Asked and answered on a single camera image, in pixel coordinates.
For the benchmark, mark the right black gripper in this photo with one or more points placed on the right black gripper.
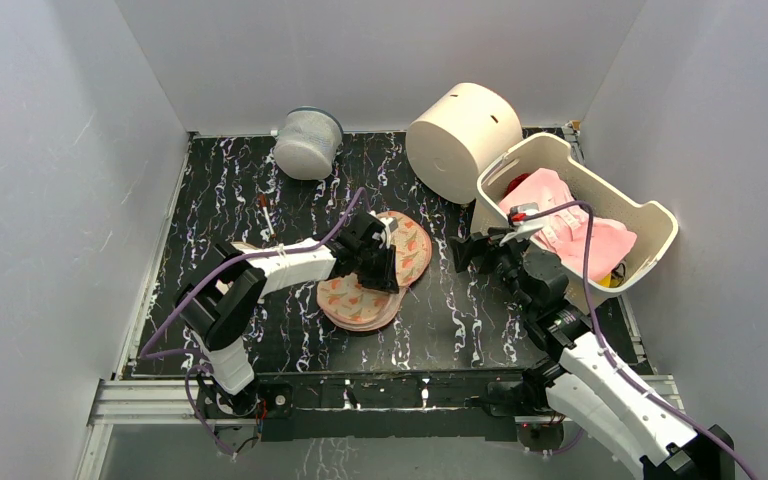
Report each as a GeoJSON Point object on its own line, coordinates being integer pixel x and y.
{"type": "Point", "coordinates": [484, 250]}

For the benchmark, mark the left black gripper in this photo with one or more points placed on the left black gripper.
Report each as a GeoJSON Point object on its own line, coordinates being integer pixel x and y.
{"type": "Point", "coordinates": [385, 281]}

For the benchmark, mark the strawberry print mesh laundry bag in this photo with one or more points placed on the strawberry print mesh laundry bag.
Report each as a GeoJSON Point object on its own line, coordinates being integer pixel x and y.
{"type": "Point", "coordinates": [371, 299]}

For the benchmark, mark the pink bra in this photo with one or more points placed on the pink bra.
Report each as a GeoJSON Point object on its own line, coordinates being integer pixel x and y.
{"type": "Point", "coordinates": [564, 232]}

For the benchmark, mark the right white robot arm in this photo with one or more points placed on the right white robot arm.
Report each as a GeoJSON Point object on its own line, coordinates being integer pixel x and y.
{"type": "Point", "coordinates": [584, 380]}

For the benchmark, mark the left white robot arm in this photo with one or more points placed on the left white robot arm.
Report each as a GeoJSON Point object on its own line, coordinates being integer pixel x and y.
{"type": "Point", "coordinates": [217, 307]}

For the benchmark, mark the yellow bra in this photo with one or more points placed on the yellow bra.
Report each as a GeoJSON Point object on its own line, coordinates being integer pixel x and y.
{"type": "Point", "coordinates": [612, 280]}

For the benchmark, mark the cream perforated laundry basket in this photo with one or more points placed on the cream perforated laundry basket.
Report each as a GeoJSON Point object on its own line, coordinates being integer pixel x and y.
{"type": "Point", "coordinates": [655, 226]}

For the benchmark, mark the red garment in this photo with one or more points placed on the red garment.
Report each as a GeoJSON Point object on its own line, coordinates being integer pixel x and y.
{"type": "Point", "coordinates": [514, 183]}

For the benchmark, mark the small white red pen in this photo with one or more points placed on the small white red pen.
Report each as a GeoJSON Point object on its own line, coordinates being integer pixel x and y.
{"type": "Point", "coordinates": [264, 207]}

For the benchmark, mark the cream round tub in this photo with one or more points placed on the cream round tub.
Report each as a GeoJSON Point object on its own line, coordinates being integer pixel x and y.
{"type": "Point", "coordinates": [458, 137]}

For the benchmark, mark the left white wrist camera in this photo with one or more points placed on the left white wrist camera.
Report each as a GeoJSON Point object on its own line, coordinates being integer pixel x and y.
{"type": "Point", "coordinates": [387, 225]}

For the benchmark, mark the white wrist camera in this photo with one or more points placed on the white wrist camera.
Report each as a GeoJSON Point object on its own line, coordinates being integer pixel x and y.
{"type": "Point", "coordinates": [524, 221]}
{"type": "Point", "coordinates": [387, 225]}

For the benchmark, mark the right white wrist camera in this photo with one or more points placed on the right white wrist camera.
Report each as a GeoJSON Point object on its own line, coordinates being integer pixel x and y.
{"type": "Point", "coordinates": [524, 221]}

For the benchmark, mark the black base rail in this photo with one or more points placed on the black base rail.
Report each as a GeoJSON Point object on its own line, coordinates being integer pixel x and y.
{"type": "Point", "coordinates": [494, 405]}

